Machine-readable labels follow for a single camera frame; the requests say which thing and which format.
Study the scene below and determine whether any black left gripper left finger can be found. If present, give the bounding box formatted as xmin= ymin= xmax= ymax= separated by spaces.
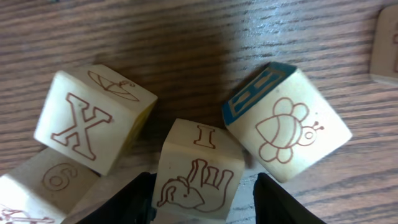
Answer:
xmin=78 ymin=172 xmax=157 ymax=224

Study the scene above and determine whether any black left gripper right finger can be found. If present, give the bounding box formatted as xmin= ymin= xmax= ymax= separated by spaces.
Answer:
xmin=253 ymin=173 xmax=326 ymax=224

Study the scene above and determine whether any white block elephant picture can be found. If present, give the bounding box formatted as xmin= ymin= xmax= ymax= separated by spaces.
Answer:
xmin=152 ymin=118 xmax=245 ymax=221

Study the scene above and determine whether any white block blue side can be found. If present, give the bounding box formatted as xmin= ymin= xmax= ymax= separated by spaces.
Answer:
xmin=222 ymin=62 xmax=353 ymax=183

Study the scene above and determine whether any white X block yellow side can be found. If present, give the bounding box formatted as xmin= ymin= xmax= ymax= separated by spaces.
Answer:
xmin=34 ymin=65 xmax=158 ymax=175

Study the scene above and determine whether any white block green side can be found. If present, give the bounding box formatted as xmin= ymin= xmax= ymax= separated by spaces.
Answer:
xmin=369 ymin=5 xmax=397 ymax=85

